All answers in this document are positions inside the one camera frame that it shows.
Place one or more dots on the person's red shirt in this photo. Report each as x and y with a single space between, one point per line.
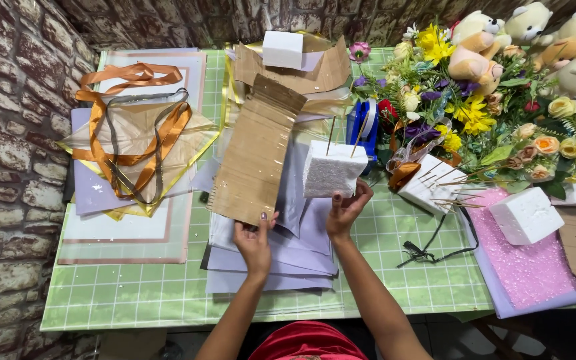
308 342

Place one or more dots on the torn brown cardboard piece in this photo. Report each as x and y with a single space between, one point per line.
298 70

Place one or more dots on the grey thin ribbon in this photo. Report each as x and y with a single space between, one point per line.
158 150

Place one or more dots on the person's left hand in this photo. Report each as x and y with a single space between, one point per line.
254 246

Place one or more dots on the heap of plush teddy bears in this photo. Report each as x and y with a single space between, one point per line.
533 50

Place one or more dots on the white foam block with skewers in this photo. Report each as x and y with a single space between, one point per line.
430 187

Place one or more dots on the clear and orange ribbon curl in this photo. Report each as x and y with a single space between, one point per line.
410 160

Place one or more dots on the green checked table cloth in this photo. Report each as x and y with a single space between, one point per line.
178 295

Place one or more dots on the white foam block with sticks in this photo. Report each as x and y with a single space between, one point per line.
334 167

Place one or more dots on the stack of lilac paper sheets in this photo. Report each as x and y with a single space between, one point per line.
288 255

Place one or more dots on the blue tape dispenser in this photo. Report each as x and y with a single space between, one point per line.
365 131

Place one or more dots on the stack of translucent wrapping sheets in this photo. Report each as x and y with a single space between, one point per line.
133 225

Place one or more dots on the pink foam sheet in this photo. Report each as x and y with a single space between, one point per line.
523 260

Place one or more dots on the long brown cardboard strip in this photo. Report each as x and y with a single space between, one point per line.
255 152

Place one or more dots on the person's right hand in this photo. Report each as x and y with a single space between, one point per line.
344 211

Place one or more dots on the black ribbon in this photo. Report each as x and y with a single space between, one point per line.
433 245

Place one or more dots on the pink artificial rose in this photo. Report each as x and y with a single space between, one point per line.
360 51

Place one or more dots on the heap of artificial flowers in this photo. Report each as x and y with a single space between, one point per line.
473 110

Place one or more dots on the orange satin ribbon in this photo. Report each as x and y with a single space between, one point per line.
133 130

